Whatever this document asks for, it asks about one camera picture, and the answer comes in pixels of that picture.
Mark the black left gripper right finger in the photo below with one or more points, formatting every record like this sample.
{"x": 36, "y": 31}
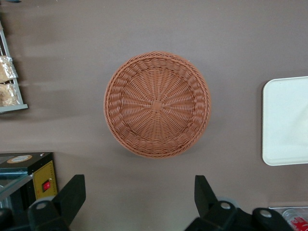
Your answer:
{"x": 204, "y": 192}

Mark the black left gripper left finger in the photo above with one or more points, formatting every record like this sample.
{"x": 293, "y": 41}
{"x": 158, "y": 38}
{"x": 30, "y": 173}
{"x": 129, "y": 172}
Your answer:
{"x": 72, "y": 192}

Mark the round brown wicker basket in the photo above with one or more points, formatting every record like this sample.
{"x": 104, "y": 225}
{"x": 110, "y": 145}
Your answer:
{"x": 156, "y": 106}

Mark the tray of wrapped pastries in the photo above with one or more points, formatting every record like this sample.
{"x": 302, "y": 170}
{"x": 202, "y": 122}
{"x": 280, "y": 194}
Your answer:
{"x": 14, "y": 108}

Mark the cream rectangular tray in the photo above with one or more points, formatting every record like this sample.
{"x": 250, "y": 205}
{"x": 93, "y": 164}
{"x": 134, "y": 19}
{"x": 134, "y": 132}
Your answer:
{"x": 286, "y": 120}

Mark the black food warmer cabinet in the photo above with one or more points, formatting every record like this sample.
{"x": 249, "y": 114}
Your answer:
{"x": 14, "y": 166}

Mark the clear acrylic bottle rack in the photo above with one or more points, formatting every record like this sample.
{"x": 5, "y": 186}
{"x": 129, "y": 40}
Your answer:
{"x": 276, "y": 211}

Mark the red cola bottle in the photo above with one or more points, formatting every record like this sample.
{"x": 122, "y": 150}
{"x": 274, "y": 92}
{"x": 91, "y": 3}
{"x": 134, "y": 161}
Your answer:
{"x": 299, "y": 221}

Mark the dark blue strip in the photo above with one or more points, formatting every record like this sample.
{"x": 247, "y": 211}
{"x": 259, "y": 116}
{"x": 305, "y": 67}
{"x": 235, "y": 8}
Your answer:
{"x": 9, "y": 1}

